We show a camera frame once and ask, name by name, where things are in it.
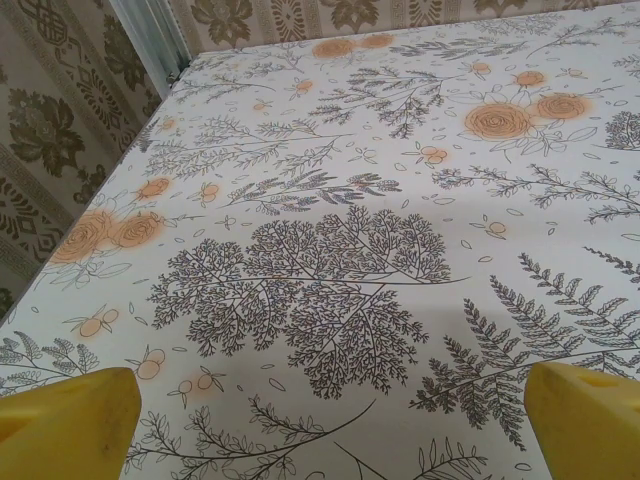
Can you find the aluminium frame post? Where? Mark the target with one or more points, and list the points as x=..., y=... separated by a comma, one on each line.
x=152, y=40

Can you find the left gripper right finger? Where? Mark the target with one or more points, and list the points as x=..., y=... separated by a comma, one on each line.
x=590, y=430

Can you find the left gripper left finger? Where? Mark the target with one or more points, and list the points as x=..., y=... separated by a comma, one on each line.
x=65, y=430

